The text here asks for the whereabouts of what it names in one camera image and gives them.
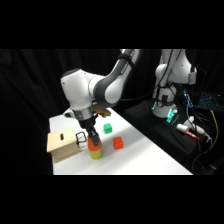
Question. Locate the wooden box with slot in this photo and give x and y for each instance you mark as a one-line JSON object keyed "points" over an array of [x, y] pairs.
{"points": [[63, 144]]}

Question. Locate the orange-red cube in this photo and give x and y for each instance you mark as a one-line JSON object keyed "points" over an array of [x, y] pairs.
{"points": [[118, 142]]}

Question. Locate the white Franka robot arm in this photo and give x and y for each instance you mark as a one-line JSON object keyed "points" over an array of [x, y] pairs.
{"points": [[100, 86]]}

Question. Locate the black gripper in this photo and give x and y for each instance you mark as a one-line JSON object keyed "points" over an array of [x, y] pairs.
{"points": [[87, 124]]}

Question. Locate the blue lit keyboard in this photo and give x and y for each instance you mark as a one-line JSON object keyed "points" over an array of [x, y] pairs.
{"points": [[210, 101]]}

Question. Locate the black robot stand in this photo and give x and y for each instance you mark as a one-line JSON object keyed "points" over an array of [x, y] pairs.
{"points": [[160, 133]]}

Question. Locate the green glowing clear bracket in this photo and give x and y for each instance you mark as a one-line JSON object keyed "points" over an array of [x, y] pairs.
{"points": [[171, 115]]}

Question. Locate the yellow cup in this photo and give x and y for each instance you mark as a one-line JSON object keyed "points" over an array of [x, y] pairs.
{"points": [[96, 154]]}

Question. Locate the green cube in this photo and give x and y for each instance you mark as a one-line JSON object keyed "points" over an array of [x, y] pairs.
{"points": [[107, 128]]}

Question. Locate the white and red cylinder tool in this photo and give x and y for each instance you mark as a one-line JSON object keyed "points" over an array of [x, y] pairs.
{"points": [[186, 130]]}

